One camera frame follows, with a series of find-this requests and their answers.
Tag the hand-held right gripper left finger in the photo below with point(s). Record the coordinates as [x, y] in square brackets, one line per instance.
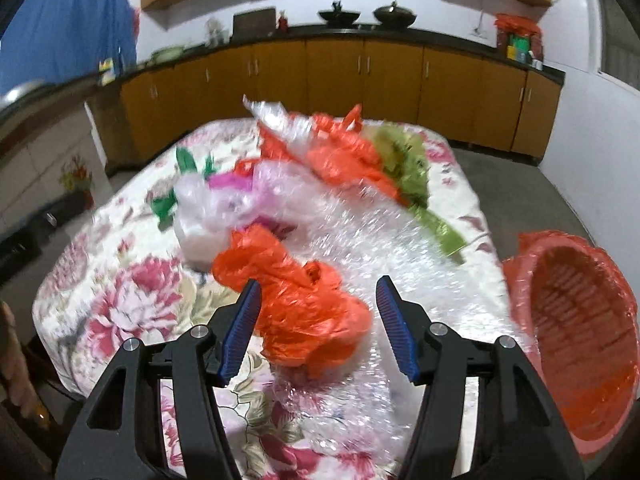
[240, 330]

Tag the small red bottle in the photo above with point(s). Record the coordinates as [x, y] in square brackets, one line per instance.
[283, 22]

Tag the red plastic basket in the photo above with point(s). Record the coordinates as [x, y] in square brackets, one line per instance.
[575, 320]

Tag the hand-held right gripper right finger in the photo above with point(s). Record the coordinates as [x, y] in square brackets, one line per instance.
[397, 330]

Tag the dark green plastic bag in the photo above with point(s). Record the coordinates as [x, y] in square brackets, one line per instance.
[187, 160]

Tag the blue hanging cloth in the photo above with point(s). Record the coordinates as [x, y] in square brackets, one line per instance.
[65, 20]

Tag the clear glass jar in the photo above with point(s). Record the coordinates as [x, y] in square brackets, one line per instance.
[216, 30]

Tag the red bag with boxes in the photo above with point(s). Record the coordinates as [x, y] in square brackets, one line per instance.
[517, 27]

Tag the white translucent plastic bag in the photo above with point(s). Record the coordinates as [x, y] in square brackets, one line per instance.
[210, 220]

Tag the pink plastic bag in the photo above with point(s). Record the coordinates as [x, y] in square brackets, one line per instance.
[227, 180]

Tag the brown cutting board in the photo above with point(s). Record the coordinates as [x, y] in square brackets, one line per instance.
[254, 22]

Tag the clear plastic wrap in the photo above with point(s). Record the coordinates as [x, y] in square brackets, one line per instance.
[280, 120]

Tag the black wok with lid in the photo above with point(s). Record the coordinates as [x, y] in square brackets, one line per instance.
[395, 15]

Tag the light green plastic bag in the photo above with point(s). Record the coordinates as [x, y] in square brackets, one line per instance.
[407, 170]

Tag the green basin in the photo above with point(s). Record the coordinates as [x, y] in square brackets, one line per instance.
[167, 53]

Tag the floral printed blanket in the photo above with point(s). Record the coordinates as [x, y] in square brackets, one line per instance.
[125, 280]

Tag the yellow sponge pack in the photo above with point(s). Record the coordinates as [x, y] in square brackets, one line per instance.
[107, 71]

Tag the black countertop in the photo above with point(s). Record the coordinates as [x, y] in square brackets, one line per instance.
[350, 32]

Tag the large red plastic bag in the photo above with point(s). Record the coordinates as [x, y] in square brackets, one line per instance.
[345, 160]

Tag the small red plastic bag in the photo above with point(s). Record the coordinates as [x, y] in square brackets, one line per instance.
[272, 149]

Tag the wooden base cabinets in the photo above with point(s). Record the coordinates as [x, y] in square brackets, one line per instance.
[390, 85]

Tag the clear bubble wrap sheet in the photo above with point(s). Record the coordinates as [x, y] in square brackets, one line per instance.
[400, 255]

